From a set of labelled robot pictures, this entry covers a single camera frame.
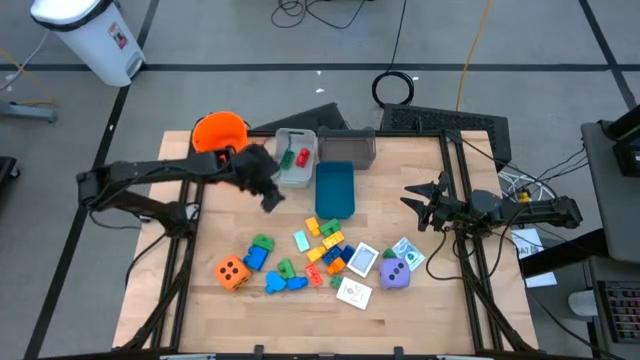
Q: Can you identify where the large blue toy block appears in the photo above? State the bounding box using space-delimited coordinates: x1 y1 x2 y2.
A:
242 244 271 273

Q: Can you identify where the backlit computer keyboard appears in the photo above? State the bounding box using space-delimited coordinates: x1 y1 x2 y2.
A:
597 279 640 346

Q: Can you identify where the black support beam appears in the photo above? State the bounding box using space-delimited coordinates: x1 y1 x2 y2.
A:
519 227 609 279

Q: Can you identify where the stubby green toy brick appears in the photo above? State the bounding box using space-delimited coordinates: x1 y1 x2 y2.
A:
277 257 298 280

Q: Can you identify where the black tangled floor cable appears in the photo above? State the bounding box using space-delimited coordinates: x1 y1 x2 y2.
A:
270 0 371 30

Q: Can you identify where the yellow hanging cable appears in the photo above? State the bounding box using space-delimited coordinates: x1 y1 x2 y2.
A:
455 0 495 112

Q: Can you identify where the orange pumpkin face bucket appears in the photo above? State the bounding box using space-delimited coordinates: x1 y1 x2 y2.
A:
191 110 250 164

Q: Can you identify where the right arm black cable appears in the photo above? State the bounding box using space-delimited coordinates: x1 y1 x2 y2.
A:
424 222 506 281

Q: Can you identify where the light grey plastic bin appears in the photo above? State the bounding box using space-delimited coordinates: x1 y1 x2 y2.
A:
273 127 319 190

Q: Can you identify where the orange foam die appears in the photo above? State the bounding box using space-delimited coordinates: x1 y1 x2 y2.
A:
213 255 252 293

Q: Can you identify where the black aluminium table frame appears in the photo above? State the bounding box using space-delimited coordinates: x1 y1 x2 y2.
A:
113 128 540 360

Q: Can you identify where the smoky dark grey bin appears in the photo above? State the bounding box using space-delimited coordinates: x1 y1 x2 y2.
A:
317 125 378 171

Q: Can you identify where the white trash can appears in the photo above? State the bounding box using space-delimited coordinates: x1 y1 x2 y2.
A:
29 0 147 89

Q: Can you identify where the grey metal stand foot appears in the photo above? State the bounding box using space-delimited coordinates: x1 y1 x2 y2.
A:
0 99 60 125

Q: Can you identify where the grey side desk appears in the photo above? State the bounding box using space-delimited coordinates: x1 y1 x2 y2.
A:
581 119 640 266

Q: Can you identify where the white printed paper sheet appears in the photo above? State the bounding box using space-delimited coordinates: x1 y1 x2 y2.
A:
509 227 546 260

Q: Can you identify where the white round object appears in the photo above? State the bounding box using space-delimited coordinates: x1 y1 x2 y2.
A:
567 289 599 319

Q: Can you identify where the clear-lidded white card case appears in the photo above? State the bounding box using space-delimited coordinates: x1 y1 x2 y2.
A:
345 241 381 279

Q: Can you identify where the purple foam die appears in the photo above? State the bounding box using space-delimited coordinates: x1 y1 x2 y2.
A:
378 257 413 291

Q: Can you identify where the black triangular panel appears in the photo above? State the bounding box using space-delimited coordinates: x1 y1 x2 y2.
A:
252 102 351 132

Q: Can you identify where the blue white card pack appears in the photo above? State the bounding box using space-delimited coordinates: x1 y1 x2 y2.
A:
391 236 427 273

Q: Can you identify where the black coiled floor cable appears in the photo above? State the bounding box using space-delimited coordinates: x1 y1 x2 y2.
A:
371 0 416 109

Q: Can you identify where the black perforated metal case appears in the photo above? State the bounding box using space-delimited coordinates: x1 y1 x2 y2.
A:
379 103 512 171

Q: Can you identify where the black equipment edge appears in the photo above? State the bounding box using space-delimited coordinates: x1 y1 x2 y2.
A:
0 155 21 194

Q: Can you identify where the white playing cards box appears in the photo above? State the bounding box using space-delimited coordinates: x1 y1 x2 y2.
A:
335 276 374 312

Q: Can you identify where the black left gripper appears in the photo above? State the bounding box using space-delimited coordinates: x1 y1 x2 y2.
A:
230 144 286 214

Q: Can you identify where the teal plastic bin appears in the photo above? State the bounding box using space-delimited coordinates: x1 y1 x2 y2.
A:
314 160 357 221

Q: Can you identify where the red-orange toy brick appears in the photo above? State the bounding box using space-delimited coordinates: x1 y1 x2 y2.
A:
303 262 324 288

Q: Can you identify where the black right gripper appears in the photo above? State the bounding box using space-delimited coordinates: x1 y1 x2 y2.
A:
399 170 479 234

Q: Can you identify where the black desktop device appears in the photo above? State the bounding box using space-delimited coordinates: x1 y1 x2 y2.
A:
602 102 640 179

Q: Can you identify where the dark grey lower desk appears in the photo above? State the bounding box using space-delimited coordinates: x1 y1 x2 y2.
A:
584 254 640 360

